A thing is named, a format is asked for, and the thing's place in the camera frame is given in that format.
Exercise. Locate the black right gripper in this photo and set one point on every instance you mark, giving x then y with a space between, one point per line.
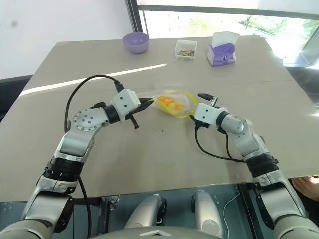
203 124

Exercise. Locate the purple bowl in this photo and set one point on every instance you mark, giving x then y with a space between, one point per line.
135 43

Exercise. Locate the silver right robot leg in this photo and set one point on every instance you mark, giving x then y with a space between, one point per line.
208 211

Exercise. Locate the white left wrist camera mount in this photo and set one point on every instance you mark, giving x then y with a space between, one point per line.
124 100

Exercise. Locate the grey robot torso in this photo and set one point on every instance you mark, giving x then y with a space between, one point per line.
159 234

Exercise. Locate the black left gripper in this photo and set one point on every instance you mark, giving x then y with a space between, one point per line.
134 117

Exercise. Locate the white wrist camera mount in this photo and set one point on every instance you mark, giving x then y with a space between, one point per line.
124 100
207 113

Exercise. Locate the clear square plastic box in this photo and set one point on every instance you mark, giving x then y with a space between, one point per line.
178 47

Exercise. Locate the person's bare hand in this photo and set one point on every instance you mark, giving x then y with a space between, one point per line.
306 186

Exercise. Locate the clear yellow-zip plastic bag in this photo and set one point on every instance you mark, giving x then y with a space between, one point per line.
185 99

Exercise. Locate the round yellow checkered bread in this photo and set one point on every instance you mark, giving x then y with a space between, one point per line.
169 103

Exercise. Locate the silver robot leg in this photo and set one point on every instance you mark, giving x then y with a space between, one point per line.
208 211
144 211

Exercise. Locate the dark window frame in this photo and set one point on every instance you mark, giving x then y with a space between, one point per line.
138 15

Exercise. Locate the white tissue sheet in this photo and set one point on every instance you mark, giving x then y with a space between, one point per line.
224 38

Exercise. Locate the silver left robot leg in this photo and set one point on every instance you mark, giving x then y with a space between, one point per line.
144 211

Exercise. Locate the dark sofa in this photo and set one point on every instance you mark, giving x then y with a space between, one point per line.
12 97

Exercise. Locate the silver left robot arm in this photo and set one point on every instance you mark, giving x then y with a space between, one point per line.
74 144

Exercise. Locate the purple white tissue box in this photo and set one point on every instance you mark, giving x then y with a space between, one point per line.
221 56

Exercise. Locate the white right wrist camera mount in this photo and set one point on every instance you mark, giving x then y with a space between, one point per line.
207 113

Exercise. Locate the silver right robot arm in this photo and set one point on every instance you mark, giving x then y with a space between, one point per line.
251 142

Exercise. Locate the colourful small pieces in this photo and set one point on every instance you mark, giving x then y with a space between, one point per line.
186 52

